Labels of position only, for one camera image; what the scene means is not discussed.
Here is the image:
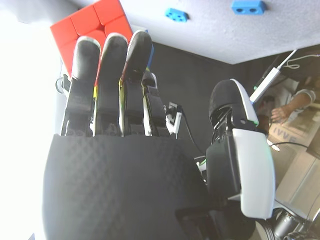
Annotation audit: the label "person's hand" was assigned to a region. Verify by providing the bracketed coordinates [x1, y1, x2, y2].
[270, 104, 296, 123]

